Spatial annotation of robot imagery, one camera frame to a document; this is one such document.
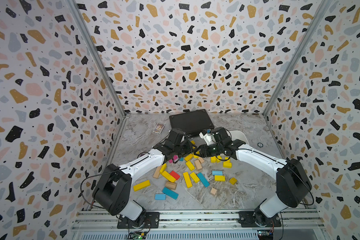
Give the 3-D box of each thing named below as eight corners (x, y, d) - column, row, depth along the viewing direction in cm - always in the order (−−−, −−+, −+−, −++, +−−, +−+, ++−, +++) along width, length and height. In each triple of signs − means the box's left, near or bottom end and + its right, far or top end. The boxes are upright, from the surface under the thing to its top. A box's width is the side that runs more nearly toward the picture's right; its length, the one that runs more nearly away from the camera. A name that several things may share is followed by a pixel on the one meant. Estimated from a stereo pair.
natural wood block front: (165, 187, 87) (164, 185, 85) (166, 181, 89) (166, 180, 87) (175, 189, 86) (174, 188, 84) (176, 184, 88) (176, 182, 86)
